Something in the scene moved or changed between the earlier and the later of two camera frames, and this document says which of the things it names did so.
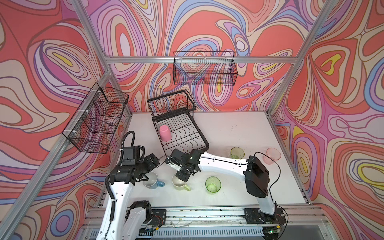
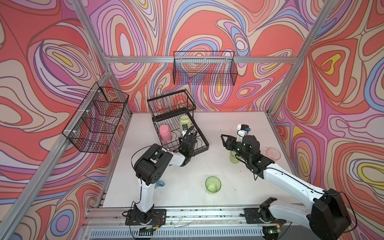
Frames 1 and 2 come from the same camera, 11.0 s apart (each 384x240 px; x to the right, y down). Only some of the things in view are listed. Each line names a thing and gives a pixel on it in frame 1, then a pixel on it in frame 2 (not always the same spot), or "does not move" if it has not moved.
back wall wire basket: x=204 y=68 does not move
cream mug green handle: x=179 y=184 → x=184 y=120
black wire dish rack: x=175 y=128 does not move
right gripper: x=184 y=178 → x=230 y=141
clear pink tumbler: x=274 y=153 does not move
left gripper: x=150 y=164 → x=193 y=136
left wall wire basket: x=93 y=126 does not move
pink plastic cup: x=165 y=133 does not move
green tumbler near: x=213 y=184 does not move
